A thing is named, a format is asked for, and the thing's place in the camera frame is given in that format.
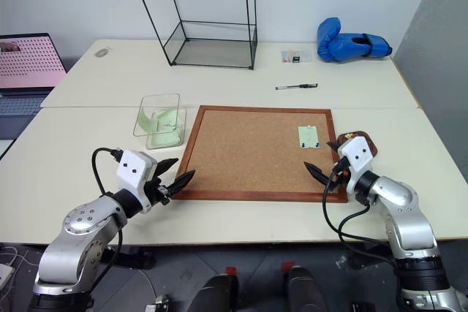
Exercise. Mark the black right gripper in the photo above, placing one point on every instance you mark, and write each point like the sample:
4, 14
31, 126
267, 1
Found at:
340, 172

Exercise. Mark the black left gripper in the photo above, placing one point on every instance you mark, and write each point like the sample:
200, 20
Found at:
156, 191

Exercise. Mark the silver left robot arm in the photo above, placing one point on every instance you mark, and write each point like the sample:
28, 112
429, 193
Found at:
82, 231

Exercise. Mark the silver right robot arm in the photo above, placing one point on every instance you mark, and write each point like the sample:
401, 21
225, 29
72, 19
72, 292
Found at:
406, 209

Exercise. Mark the light green paper note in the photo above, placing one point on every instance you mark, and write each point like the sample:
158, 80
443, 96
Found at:
309, 136

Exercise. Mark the small brown bowl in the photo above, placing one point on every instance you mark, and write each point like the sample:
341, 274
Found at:
371, 140

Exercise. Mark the clear plastic container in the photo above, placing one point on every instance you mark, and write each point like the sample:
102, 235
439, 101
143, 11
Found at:
161, 122

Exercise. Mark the black pen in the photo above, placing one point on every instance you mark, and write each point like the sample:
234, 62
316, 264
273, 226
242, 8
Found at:
297, 86

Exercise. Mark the small clear printed packet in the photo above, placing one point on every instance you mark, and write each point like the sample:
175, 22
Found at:
295, 55

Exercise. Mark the blue boxing glove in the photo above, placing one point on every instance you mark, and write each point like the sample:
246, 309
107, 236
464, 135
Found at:
347, 43

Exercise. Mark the dark rounded shape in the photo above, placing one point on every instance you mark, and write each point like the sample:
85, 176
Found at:
305, 290
215, 293

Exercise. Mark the grey oval mouse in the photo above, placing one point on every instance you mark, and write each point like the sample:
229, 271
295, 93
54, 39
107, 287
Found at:
102, 52

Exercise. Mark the grey partition panel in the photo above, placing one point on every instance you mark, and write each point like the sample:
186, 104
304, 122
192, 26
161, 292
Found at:
438, 45

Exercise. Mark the laptop with pink screen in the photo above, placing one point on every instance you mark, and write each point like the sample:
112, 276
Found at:
25, 71

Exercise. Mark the white power adapter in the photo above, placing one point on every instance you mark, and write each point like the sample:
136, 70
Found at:
5, 275

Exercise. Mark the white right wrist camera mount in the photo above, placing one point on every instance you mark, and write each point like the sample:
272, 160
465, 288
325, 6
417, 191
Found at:
356, 155

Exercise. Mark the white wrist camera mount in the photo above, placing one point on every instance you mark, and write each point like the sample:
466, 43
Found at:
133, 169
356, 155

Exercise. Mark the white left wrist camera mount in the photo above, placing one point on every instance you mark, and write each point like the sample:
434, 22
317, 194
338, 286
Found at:
133, 169

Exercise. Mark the cork board with wooden frame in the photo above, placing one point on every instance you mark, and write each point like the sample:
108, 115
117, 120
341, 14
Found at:
252, 158

